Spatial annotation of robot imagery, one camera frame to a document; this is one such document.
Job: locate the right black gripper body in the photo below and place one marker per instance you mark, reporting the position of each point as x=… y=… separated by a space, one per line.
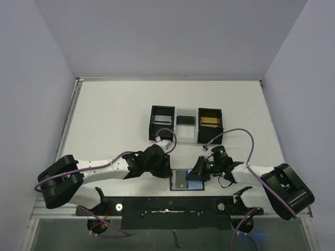
x=202 y=169

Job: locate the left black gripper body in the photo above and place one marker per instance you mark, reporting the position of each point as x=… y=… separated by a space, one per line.
x=164 y=167

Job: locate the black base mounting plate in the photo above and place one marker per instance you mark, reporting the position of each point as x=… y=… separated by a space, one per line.
x=173 y=213

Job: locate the grey card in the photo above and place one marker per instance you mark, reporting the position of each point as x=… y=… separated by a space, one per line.
x=180 y=181

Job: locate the left aluminium frame rail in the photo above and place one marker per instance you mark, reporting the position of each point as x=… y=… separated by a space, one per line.
x=40 y=211

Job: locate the blue leather card holder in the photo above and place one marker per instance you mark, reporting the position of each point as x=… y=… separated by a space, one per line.
x=192 y=185

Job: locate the black white card tray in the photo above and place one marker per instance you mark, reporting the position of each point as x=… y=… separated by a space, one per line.
x=186 y=125

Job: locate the silver credit card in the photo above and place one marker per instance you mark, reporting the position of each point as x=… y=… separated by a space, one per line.
x=161 y=119

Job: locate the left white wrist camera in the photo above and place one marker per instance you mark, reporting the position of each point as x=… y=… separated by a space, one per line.
x=166 y=145

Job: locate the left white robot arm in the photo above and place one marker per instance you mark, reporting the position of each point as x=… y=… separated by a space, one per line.
x=65 y=181

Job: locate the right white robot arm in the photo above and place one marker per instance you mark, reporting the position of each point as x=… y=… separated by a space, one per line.
x=276 y=188

